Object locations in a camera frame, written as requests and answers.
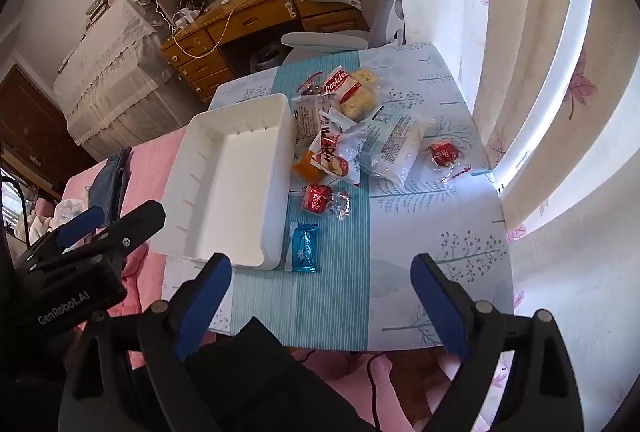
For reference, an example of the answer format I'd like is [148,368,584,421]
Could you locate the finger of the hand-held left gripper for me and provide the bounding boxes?
[15,206,106,263]
[62,201,166,263]

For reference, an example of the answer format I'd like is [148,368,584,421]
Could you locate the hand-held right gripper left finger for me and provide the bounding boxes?
[59,253,233,432]

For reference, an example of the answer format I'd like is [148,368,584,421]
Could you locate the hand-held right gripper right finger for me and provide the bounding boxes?
[410,253,586,432]

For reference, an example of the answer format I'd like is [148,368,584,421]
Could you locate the white plastic tray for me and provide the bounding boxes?
[150,93,298,272]

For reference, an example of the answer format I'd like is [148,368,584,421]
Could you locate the small blue snack packet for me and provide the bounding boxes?
[284,222,320,274]

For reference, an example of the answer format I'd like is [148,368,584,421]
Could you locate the clear tube packet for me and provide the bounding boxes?
[429,139,473,183]

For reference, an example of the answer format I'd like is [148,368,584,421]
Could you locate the red candy packet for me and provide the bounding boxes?
[300,183,335,215]

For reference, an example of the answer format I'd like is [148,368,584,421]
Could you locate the clear packet with white label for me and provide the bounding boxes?
[359,107,437,187]

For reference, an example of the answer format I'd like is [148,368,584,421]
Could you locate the orange snack packet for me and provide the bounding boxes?
[291,149,326,180]

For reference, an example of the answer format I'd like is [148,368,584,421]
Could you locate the red and white snack packet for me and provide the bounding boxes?
[307,109,368,187]

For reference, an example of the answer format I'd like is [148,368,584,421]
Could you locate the yellow crisp cake packet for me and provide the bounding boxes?
[340,68,383,122]

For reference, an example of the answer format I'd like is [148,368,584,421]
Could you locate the brown chocolate snack packet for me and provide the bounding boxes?
[298,72,325,95]

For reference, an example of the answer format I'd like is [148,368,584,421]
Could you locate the floral white cloth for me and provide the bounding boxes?
[25,197,91,243]

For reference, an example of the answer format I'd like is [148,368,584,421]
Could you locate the blue jeans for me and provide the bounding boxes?
[87,147,133,233]

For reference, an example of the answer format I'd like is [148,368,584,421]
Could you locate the pink blanket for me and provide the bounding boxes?
[62,132,211,353]

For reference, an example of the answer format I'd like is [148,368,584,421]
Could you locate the dark cloth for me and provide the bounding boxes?
[185,317,376,432]

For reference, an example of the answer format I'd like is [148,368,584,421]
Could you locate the tree print tablecloth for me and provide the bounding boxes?
[160,43,516,355]

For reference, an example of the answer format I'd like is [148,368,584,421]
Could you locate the dark wooden cabinet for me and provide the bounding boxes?
[0,62,96,203]

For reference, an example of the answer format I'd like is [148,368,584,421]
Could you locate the clear wrapped candy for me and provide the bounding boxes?
[327,191,352,220]

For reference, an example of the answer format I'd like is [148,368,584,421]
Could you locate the white lace cover cloth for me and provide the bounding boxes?
[52,0,211,163]

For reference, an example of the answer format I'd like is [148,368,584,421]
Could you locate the white printed snack packet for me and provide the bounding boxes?
[291,94,323,143]

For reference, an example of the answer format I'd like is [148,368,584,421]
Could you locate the white power strip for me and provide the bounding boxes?
[172,9,201,30]

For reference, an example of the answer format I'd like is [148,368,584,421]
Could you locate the trash bin with black bag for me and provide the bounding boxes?
[248,43,287,74]

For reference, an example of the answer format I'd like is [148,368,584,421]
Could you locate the wooden desk with drawers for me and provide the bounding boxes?
[161,0,371,105]

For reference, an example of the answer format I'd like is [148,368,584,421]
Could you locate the red and white cookie packet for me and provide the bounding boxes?
[320,66,363,105]

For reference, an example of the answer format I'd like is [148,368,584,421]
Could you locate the leaf print curtain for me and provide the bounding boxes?
[382,0,640,432]

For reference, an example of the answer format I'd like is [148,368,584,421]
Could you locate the black cable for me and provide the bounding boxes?
[365,352,386,432]

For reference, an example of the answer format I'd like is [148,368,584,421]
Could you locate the yellow cable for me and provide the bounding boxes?
[172,0,261,60]

